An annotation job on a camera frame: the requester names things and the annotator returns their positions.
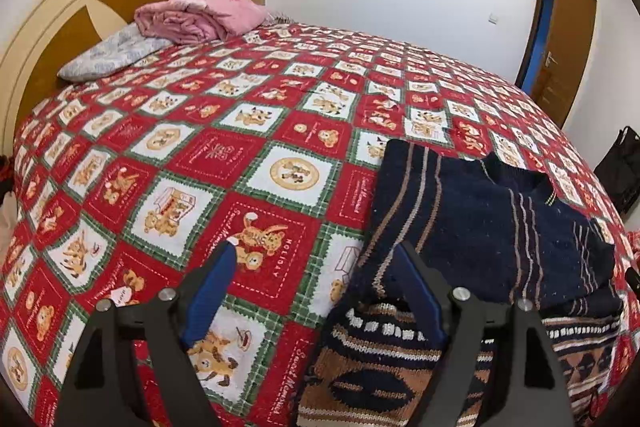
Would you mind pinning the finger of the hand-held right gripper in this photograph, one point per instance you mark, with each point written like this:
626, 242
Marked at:
634, 281

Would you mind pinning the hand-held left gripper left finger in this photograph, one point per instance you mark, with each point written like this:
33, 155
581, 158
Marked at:
207, 302

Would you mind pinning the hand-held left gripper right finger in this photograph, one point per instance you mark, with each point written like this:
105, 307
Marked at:
417, 302

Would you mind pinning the navy patterned knit sweater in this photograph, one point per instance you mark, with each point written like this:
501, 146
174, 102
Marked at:
475, 227

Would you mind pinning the red plaid cloth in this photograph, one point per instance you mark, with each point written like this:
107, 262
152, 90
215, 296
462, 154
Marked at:
635, 243

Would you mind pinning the black bag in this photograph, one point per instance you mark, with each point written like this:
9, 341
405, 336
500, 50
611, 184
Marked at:
620, 172

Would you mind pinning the red bear printed blanket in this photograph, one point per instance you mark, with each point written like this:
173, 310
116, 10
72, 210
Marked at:
150, 157

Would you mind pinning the dark red cloth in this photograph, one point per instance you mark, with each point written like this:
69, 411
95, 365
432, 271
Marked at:
5, 172

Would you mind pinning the brown wooden door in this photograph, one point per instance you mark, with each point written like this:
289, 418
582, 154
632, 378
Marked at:
570, 42

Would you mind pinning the grey floral pillow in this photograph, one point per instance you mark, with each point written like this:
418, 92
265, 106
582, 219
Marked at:
105, 54

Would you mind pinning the pink folded quilt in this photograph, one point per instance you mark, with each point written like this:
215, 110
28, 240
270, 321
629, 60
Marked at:
200, 14

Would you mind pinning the striped pillow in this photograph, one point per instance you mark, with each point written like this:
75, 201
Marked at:
279, 17

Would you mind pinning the cream wooden headboard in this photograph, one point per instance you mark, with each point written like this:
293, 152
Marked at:
30, 57

